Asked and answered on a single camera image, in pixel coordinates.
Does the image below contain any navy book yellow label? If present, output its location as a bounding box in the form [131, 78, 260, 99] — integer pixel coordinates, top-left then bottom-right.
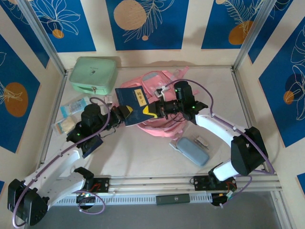
[114, 86, 153, 127]

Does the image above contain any pink backpack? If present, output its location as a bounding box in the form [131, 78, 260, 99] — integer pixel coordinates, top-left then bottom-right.
[119, 66, 200, 141]

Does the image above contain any plain navy book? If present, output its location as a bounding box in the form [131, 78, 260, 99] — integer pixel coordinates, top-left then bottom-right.
[81, 135, 104, 158]

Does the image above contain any blue-grey glasses case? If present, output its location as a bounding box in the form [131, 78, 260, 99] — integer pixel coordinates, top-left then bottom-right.
[175, 137, 210, 167]

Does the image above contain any clear bag with beige contents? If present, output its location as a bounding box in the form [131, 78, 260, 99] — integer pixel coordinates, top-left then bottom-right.
[52, 116, 77, 135]

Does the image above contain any blue white tissue packet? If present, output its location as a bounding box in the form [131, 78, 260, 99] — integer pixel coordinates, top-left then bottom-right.
[59, 96, 92, 118]

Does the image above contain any green zip pouch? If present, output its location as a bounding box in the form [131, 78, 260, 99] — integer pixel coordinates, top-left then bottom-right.
[69, 56, 118, 95]

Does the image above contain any small grey white clip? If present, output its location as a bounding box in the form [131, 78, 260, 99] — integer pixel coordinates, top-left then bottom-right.
[192, 135, 210, 150]

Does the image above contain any dark green bar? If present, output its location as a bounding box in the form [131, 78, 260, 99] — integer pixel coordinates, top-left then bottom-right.
[156, 194, 191, 205]

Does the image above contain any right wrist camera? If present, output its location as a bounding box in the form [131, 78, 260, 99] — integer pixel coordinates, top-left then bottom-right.
[153, 86, 170, 98]

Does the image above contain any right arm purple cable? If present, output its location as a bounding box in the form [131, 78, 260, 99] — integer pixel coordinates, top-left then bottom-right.
[165, 80, 275, 208]

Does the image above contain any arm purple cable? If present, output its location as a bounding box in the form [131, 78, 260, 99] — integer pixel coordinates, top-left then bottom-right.
[165, 80, 275, 208]
[12, 96, 112, 227]

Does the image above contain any aluminium side rail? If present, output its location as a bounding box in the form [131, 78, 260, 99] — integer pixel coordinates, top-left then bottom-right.
[230, 68, 271, 172]
[35, 70, 69, 176]

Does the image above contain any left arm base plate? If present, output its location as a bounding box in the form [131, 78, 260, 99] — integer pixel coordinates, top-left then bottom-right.
[81, 177, 110, 194]

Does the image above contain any blue floral wall panel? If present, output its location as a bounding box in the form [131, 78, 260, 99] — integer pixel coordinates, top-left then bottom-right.
[30, 0, 97, 53]
[247, 0, 294, 64]
[201, 0, 266, 50]
[0, 33, 41, 154]
[258, 16, 305, 148]
[0, 0, 50, 69]
[106, 0, 190, 51]

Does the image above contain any aluminium cross rail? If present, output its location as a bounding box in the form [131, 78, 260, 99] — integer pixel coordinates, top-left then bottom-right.
[20, 172, 284, 196]

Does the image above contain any grey slotted cable tray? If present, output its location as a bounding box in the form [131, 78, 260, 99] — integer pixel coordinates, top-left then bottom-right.
[56, 193, 213, 206]

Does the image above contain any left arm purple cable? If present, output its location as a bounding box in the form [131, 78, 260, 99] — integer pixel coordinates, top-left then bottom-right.
[12, 96, 112, 227]

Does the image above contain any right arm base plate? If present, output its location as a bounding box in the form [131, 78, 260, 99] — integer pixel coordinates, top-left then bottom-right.
[192, 176, 238, 191]

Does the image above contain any aluminium corner post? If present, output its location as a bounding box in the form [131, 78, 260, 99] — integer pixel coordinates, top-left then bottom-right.
[232, 0, 277, 72]
[16, 0, 67, 75]

